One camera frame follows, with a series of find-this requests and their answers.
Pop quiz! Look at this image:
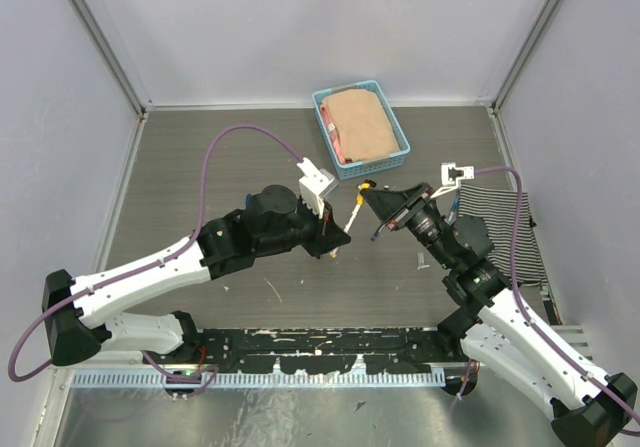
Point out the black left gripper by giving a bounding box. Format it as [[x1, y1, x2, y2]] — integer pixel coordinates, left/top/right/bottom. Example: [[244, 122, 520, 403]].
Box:
[[257, 194, 350, 259]]

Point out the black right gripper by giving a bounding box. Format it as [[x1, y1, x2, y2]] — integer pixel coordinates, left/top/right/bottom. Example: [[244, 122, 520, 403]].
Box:
[[361, 180, 458, 268]]

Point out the white marker with yellow end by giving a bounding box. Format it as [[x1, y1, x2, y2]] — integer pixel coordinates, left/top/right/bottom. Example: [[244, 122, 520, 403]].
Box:
[[330, 193, 364, 259]]

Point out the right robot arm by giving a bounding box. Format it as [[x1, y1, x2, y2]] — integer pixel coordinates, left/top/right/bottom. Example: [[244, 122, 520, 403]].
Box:
[[360, 183, 638, 446]]

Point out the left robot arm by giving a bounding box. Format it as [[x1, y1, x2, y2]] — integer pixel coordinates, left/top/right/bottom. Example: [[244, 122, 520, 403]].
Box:
[[42, 185, 351, 367]]

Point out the purple pen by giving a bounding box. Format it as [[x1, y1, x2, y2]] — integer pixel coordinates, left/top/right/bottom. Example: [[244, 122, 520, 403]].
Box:
[[370, 223, 386, 242]]

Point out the light blue perforated basket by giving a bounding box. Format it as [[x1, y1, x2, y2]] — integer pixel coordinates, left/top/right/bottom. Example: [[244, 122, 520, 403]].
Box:
[[312, 80, 411, 180]]

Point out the peach folded towel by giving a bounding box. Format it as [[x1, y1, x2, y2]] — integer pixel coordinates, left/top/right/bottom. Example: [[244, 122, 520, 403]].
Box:
[[320, 88, 400, 164]]

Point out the black white striped cloth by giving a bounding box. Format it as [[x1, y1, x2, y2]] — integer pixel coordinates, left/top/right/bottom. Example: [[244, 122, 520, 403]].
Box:
[[458, 184, 548, 289]]

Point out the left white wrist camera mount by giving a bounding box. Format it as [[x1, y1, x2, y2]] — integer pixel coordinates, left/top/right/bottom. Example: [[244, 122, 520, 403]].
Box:
[[297, 157, 338, 218]]

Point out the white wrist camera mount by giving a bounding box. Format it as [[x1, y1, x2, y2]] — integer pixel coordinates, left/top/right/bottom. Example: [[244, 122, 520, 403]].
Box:
[[297, 157, 338, 218], [430, 162, 475, 199]]

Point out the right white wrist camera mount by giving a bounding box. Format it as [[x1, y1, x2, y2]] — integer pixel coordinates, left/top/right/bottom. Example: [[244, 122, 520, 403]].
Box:
[[430, 162, 475, 199]]

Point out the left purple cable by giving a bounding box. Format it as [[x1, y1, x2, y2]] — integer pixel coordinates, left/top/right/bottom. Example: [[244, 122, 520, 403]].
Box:
[[7, 124, 306, 393]]

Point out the purple cable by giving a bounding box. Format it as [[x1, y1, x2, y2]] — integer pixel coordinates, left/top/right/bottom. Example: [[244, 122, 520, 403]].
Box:
[[448, 165, 640, 437], [7, 124, 306, 393]]

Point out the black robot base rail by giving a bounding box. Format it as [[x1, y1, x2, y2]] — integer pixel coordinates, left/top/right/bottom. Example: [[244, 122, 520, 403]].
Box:
[[150, 327, 467, 375]]

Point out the light blue slotted cable duct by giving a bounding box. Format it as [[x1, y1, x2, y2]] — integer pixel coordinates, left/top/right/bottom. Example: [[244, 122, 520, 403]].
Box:
[[70, 368, 446, 389]]

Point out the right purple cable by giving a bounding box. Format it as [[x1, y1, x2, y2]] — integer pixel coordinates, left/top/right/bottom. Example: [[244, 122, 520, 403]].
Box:
[[448, 165, 640, 437]]

